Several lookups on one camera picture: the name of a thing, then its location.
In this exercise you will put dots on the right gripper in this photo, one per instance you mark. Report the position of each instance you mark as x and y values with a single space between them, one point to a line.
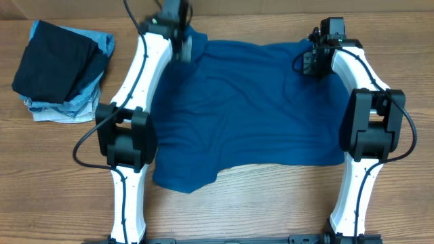
312 59

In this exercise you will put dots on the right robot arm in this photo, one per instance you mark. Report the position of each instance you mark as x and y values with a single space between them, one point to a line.
369 131

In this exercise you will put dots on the blue polo shirt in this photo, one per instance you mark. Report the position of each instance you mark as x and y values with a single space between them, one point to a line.
238 103

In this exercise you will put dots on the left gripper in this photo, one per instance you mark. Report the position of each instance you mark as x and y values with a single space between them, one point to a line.
188 53

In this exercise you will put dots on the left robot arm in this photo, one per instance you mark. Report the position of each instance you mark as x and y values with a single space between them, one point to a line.
125 129

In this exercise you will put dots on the folded white garment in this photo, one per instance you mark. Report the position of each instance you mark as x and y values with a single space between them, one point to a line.
84 114

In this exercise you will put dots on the folded black garment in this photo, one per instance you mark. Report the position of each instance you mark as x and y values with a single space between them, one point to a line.
57 64

